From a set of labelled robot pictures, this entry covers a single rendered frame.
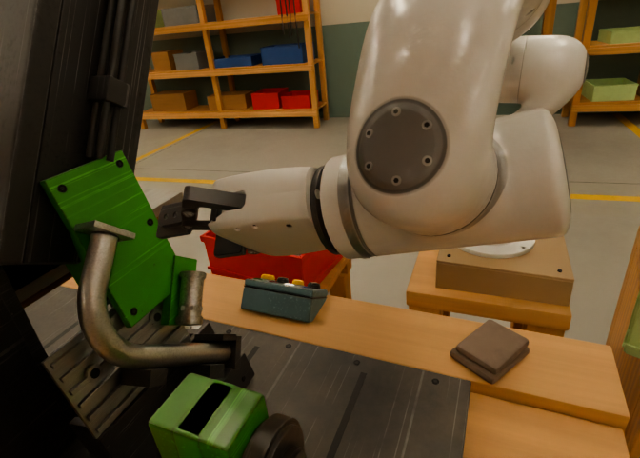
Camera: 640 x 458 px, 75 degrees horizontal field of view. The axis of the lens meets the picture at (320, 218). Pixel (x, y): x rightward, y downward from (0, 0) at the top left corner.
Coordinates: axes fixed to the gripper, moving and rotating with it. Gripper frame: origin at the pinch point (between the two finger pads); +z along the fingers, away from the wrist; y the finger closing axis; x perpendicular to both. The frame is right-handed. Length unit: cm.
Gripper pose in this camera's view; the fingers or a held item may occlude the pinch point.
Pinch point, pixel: (201, 231)
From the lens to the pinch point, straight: 43.2
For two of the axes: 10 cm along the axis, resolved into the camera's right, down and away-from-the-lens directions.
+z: -8.7, 1.4, 4.8
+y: -5.0, -3.1, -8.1
